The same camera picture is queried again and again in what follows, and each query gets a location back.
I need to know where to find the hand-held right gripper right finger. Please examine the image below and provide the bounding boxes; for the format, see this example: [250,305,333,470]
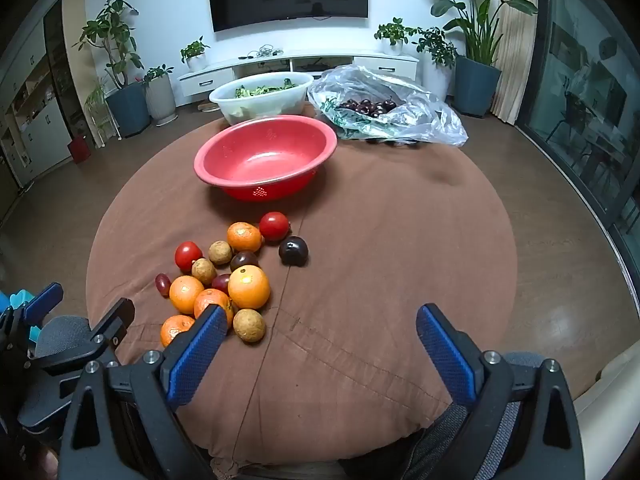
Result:
[416,304,586,480]

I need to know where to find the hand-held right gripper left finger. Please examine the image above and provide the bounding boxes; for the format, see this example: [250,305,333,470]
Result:
[57,304,229,480]

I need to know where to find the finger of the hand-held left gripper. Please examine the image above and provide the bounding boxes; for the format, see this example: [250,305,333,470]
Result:
[15,298,136,431]
[0,282,64,361]

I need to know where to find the mandarin orange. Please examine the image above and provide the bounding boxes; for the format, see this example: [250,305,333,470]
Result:
[226,222,263,253]
[160,314,197,348]
[193,288,235,328]

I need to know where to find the small brown kiwi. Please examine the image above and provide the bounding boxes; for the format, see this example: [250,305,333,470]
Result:
[191,258,217,285]
[208,240,234,266]
[233,308,266,344]

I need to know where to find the smooth round orange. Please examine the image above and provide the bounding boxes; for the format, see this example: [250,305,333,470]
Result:
[169,275,206,315]

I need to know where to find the large yellow orange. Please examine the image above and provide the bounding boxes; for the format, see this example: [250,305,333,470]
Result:
[227,265,271,310]

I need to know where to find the small red tomato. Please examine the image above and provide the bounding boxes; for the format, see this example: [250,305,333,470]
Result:
[174,241,203,270]

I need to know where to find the small dark plum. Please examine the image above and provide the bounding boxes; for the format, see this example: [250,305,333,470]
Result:
[230,250,260,272]

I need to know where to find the large dark plum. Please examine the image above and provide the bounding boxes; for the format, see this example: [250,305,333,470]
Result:
[278,236,309,267]

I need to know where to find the large red tomato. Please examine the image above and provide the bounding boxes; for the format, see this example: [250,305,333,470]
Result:
[259,211,291,242]

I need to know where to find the red plastic basin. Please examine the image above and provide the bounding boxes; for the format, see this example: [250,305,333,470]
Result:
[194,115,338,202]

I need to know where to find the teal plastic object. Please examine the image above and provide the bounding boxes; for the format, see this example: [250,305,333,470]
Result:
[0,289,43,343]

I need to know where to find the red bin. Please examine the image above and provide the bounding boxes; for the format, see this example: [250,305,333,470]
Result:
[67,135,93,164]

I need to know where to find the cream sofa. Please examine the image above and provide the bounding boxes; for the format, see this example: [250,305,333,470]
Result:
[570,340,633,480]

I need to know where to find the small plant on stand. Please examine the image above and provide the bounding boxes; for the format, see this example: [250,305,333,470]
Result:
[84,80,121,148]

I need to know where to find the tall plant in blue pot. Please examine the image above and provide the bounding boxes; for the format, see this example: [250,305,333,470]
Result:
[75,0,152,138]

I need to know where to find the plant in grey pot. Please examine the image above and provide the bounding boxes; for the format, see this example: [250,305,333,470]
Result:
[141,65,178,126]

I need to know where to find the clear plastic bag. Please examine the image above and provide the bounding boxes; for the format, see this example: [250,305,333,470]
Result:
[306,65,469,148]

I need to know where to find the white television cabinet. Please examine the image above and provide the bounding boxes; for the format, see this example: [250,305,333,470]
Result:
[177,50,420,98]

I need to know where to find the white plastic bowl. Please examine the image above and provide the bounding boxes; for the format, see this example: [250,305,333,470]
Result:
[209,71,315,126]

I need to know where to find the pile of dark cherries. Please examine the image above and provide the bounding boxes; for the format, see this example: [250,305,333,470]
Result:
[337,97,398,118]

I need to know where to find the small plant in white pot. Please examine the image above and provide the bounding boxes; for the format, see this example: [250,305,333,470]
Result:
[180,36,211,73]

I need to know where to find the green leafy vegetables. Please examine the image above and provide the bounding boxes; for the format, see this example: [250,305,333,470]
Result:
[234,77,297,98]

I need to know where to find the broad-leaf plant in blue pot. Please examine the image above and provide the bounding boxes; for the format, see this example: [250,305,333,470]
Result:
[407,0,538,118]

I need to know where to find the glass sliding door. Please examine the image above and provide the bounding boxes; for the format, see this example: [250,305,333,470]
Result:
[517,0,640,261]

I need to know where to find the beige curtain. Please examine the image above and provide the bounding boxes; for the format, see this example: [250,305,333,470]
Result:
[492,0,538,123]

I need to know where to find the leafy plant in white pot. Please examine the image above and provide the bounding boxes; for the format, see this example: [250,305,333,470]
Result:
[412,27,457,101]

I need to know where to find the bushy plant in white pot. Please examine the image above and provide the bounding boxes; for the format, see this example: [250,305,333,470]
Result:
[374,17,418,57]

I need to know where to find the bundle of cables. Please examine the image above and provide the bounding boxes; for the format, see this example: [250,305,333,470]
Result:
[239,45,285,59]

